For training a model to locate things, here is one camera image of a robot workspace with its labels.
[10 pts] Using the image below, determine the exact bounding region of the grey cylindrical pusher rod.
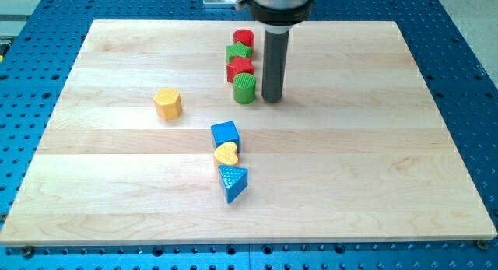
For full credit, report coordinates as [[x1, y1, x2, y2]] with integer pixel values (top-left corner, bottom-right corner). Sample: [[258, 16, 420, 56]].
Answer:
[[261, 25, 290, 103]]

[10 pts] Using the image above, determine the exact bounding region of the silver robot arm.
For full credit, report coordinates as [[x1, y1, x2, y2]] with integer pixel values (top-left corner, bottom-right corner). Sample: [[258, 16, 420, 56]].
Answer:
[[235, 0, 313, 103]]

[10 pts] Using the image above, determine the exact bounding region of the red cylinder block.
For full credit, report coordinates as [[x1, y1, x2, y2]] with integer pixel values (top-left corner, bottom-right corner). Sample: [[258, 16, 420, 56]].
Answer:
[[233, 29, 254, 48]]

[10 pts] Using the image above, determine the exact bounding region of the green star block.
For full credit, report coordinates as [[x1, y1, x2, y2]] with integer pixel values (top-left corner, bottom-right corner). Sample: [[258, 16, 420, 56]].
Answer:
[[225, 42, 252, 64]]

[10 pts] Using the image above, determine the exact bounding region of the red star block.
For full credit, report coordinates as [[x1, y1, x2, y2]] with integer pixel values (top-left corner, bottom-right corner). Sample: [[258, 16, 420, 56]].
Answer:
[[226, 57, 254, 83]]

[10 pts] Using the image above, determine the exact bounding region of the green cylinder block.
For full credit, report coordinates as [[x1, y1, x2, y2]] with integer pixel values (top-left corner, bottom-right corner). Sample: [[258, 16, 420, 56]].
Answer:
[[233, 73, 256, 104]]

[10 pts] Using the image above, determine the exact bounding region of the blue cube block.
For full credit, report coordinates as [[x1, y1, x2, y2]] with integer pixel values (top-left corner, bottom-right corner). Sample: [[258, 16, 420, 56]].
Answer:
[[210, 121, 240, 153]]

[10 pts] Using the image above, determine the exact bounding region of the yellow heart block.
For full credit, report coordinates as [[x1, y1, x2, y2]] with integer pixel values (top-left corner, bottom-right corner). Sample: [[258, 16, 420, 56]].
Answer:
[[213, 142, 239, 170]]

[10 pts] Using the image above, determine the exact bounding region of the yellow hexagon block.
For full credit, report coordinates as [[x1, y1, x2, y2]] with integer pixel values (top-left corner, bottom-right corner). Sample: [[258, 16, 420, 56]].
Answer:
[[153, 88, 183, 121]]

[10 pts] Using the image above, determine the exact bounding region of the light wooden board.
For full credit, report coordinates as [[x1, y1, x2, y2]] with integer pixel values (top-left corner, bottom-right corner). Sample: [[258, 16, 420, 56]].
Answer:
[[1, 19, 496, 247]]

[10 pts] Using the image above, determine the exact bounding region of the blue triangle block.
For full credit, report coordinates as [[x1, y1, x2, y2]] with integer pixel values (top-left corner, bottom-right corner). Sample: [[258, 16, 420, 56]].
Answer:
[[218, 165, 248, 204]]

